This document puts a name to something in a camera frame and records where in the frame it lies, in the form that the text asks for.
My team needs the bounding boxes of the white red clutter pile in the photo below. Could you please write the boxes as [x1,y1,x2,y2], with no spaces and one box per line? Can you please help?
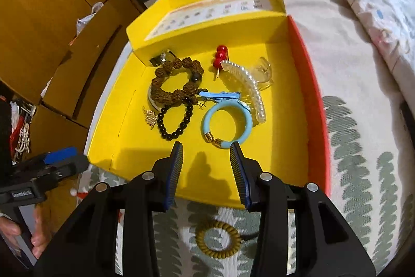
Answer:
[8,100,37,164]

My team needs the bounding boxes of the silver grey ornament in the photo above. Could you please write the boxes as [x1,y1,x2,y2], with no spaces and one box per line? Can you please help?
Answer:
[149,50,177,66]

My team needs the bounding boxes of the brown seed bead bracelet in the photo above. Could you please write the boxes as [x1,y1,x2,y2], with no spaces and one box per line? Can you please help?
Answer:
[150,57,205,102]

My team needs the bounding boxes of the black bead bracelet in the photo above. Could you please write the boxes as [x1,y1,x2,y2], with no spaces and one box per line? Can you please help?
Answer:
[156,96,195,142]

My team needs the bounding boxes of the gold chain earring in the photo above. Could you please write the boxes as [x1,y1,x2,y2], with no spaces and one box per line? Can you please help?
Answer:
[142,106,159,131]

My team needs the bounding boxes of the white plastic bag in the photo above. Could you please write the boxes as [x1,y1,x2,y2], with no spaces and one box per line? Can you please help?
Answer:
[76,3,104,37]

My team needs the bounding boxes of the yellow cardboard box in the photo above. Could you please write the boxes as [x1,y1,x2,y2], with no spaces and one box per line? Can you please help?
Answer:
[84,0,333,209]

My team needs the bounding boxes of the leaf patterned bedsheet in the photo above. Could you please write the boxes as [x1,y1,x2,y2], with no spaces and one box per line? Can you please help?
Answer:
[70,0,415,277]

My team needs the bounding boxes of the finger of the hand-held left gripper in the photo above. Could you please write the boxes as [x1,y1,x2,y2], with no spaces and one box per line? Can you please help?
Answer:
[19,147,89,190]

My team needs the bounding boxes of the olive spiral hair tie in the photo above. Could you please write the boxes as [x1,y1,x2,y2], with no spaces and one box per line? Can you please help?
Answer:
[195,219,242,260]

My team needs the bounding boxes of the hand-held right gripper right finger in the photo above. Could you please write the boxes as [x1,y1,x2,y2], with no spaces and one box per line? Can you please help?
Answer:
[230,141,381,277]

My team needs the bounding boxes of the red bead hairpin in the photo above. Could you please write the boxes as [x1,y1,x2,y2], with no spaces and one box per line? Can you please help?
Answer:
[211,44,229,80]

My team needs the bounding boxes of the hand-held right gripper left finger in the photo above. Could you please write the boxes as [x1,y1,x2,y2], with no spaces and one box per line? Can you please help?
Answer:
[34,141,184,277]

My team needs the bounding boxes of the pearl hair claw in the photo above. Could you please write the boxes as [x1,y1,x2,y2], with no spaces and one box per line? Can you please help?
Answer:
[220,57,274,123]

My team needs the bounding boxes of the person's left hand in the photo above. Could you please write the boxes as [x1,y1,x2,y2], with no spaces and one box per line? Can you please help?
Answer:
[0,207,50,261]

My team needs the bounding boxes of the light blue bangle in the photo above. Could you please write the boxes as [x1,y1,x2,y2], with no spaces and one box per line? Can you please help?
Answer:
[201,101,253,149]

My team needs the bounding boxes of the brown wooden cabinet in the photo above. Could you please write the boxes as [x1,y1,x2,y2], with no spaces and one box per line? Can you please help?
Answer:
[0,0,156,135]

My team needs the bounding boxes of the black hair clip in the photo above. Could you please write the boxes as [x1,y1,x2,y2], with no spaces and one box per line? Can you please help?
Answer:
[240,230,260,243]

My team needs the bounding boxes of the blue hair clip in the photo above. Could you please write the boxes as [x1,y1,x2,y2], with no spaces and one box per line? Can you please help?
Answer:
[198,90,242,101]

